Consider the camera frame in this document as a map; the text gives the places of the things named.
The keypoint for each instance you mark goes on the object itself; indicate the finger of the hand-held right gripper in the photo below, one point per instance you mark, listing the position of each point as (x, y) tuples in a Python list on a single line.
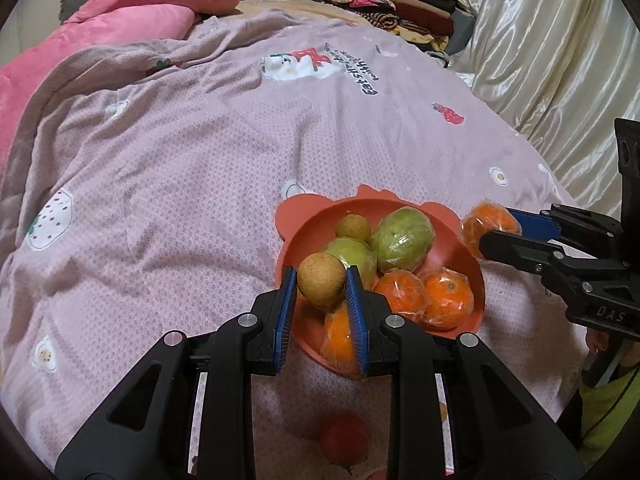
[(510, 247), (532, 222)]

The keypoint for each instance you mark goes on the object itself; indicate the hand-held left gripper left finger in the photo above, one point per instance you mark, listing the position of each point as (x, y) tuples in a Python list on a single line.
[(287, 310)]

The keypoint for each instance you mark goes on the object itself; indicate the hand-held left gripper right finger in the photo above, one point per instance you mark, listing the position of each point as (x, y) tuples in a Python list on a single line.
[(356, 320)]

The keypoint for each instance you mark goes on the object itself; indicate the orange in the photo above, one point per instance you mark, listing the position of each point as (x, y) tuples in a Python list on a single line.
[(447, 297), (337, 340), (400, 294), (482, 222)]

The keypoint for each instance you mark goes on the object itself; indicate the brown longan fruit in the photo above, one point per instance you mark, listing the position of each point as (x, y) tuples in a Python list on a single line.
[(352, 229), (321, 282)]

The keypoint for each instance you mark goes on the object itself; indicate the orange-red bear-eared plate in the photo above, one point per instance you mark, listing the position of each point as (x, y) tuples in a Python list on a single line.
[(312, 232)]

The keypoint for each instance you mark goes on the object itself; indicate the large green fruit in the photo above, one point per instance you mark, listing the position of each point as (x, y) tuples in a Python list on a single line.
[(402, 240)]

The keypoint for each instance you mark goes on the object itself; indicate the small wrapped green fruit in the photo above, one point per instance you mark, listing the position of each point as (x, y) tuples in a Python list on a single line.
[(357, 257)]

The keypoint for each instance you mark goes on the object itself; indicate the person's yellow-green clothing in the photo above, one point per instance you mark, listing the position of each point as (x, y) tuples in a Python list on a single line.
[(612, 415)]

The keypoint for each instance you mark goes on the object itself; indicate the red tomato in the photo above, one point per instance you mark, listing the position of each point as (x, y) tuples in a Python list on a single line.
[(345, 440)]

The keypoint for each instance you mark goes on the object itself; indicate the cream satin curtain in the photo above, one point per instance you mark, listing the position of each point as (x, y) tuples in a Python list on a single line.
[(550, 60)]

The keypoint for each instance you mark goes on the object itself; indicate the lilac printed blanket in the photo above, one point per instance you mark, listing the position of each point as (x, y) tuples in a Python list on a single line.
[(200, 170)]

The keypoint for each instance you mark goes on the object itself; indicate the stack of folded clothes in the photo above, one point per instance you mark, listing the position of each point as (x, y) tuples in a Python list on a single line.
[(400, 5)]

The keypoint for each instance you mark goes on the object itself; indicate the beige bed sheet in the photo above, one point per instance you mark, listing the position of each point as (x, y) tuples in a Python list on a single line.
[(300, 10)]

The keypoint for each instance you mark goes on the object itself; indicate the pink duvet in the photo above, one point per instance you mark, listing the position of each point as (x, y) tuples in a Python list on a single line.
[(115, 15)]

